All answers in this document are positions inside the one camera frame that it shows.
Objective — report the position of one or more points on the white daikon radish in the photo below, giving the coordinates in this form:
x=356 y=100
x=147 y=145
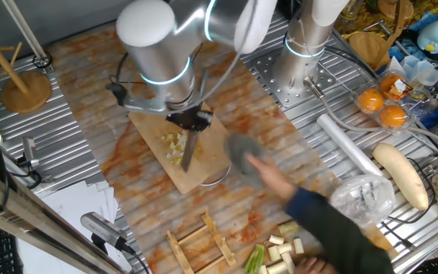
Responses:
x=401 y=175

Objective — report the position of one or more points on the clear plastic cups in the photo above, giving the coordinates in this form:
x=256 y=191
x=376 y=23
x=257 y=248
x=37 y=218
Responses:
x=418 y=70

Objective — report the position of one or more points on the steel cleaver knife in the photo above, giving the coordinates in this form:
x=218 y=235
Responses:
x=189 y=152

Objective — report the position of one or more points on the aluminium frame beam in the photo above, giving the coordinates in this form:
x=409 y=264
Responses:
x=32 y=220

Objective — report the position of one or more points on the white paper stack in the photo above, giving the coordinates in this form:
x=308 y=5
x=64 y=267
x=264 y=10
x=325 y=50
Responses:
x=70 y=198

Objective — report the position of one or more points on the white scallion stalk piece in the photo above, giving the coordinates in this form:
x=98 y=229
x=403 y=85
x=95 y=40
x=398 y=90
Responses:
x=171 y=146

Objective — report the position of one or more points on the clear plastic fruit container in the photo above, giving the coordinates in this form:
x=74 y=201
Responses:
x=409 y=95

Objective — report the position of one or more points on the teal towel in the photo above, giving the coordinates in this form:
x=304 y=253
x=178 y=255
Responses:
x=238 y=146

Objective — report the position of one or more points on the silver camera with black mount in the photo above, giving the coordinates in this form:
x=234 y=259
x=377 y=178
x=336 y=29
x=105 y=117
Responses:
x=101 y=228

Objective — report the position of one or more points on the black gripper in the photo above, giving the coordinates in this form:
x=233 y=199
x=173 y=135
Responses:
x=188 y=114

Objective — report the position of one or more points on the dark sleeved right forearm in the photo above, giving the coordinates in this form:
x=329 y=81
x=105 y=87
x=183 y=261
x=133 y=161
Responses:
x=337 y=236

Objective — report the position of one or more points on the wooden stand with round base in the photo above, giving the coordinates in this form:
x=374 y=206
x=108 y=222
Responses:
x=27 y=93

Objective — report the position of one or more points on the green scallion leaf bunch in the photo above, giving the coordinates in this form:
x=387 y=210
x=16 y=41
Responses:
x=255 y=259

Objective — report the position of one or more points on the white plastic wrap roll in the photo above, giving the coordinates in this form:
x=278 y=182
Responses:
x=346 y=146

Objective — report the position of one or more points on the dark sleeved person right hand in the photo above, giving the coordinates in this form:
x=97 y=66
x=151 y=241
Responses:
x=274 y=179

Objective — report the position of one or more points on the wooden knife rack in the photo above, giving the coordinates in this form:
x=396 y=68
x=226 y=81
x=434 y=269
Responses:
x=219 y=237

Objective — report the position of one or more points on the small silver camera on clamp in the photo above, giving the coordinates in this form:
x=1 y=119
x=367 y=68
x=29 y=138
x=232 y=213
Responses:
x=30 y=150

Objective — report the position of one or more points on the orange fruit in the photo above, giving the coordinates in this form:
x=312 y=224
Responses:
x=370 y=100
x=392 y=116
x=386 y=84

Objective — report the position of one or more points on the pale green scallion piece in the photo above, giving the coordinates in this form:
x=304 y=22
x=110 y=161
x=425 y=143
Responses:
x=287 y=227

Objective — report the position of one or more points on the light blue plush toy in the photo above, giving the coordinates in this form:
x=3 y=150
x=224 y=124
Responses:
x=433 y=36

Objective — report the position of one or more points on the orange marble pattern mat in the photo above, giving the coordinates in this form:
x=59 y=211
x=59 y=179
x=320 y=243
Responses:
x=280 y=125

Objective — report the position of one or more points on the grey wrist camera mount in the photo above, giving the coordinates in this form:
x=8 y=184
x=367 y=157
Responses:
x=143 y=103

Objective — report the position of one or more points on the wooden cutting board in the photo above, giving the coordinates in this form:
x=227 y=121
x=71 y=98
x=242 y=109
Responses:
x=154 y=129

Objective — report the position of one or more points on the clear plastic bag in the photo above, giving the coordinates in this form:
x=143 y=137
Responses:
x=371 y=198

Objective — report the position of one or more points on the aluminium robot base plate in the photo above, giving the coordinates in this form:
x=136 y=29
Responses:
x=268 y=81

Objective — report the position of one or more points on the wooden disc holder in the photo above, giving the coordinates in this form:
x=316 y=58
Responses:
x=369 y=47

